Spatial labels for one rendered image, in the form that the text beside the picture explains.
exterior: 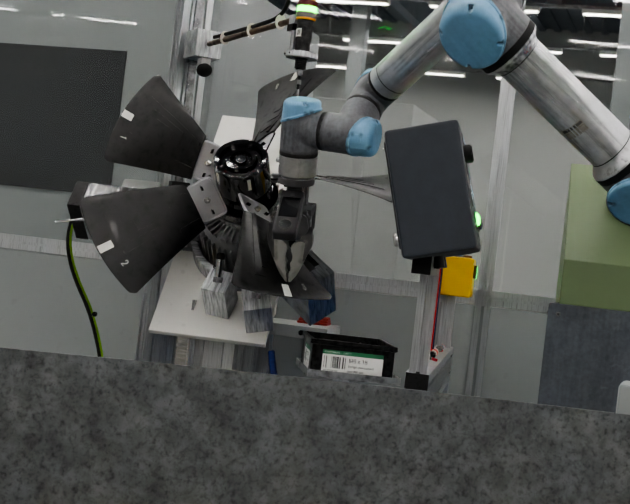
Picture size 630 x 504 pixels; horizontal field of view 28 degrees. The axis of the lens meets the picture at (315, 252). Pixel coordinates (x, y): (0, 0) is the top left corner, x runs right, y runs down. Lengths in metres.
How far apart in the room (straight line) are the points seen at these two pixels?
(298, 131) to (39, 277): 1.38
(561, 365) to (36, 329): 1.73
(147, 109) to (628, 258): 1.13
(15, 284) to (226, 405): 2.80
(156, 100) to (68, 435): 2.06
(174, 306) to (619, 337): 0.99
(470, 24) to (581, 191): 0.54
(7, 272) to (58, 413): 2.80
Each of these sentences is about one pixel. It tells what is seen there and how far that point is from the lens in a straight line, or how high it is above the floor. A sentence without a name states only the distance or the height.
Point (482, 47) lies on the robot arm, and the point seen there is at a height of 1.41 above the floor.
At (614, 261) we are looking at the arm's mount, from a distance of 2.37.
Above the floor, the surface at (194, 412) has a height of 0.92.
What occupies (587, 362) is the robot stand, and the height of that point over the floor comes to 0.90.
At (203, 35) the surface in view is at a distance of 3.26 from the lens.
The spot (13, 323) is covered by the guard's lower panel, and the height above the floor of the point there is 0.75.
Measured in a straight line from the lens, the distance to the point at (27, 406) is 0.84.
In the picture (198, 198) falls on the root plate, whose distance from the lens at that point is 2.68.
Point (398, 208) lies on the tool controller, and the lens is 1.83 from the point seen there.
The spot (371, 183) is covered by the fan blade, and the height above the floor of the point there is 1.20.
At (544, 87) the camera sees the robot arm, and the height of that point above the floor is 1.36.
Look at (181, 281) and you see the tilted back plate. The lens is 2.83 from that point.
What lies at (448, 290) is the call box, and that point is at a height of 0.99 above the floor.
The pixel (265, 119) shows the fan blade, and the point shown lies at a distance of 2.86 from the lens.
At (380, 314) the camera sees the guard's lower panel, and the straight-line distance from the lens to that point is 3.37.
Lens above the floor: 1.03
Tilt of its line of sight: level
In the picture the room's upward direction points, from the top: 7 degrees clockwise
